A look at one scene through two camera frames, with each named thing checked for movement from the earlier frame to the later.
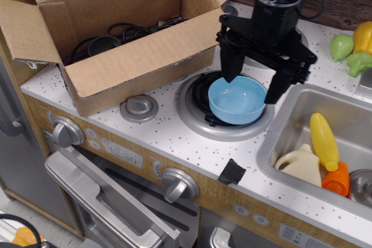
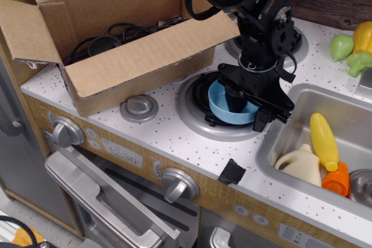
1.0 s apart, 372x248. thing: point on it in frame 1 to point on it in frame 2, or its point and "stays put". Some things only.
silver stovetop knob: x=139 y=108 stays put
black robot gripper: x=272 y=34 to x=262 y=87
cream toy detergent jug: x=302 y=164 stays put
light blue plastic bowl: x=241 y=101 stays put
